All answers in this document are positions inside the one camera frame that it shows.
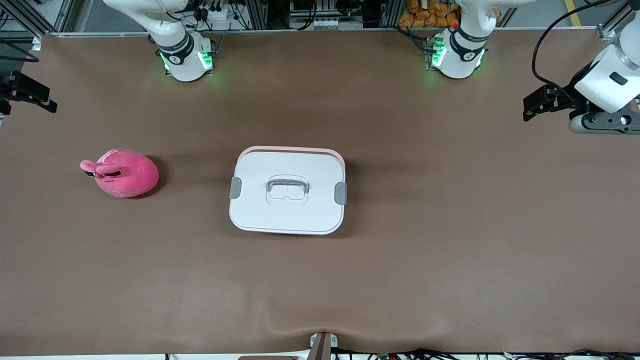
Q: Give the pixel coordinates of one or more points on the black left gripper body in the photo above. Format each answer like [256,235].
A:
[570,98]

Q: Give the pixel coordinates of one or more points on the aluminium frame post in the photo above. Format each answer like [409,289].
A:
[606,32]
[27,20]

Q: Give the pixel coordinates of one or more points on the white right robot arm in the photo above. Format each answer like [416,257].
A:
[182,65]

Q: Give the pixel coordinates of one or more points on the brown table mat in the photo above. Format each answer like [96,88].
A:
[450,275]

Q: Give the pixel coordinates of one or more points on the pink plastic box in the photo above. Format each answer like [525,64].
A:
[300,148]

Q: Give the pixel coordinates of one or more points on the white power strip black plugs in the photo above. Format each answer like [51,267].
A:
[217,22]

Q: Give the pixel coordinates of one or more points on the orange snack packets bag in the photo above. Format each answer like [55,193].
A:
[425,15]

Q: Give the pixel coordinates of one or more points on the pink plush toy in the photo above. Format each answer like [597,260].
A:
[125,175]

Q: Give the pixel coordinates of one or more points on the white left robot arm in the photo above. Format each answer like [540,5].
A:
[462,57]

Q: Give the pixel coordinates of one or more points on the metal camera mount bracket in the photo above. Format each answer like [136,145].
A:
[322,347]

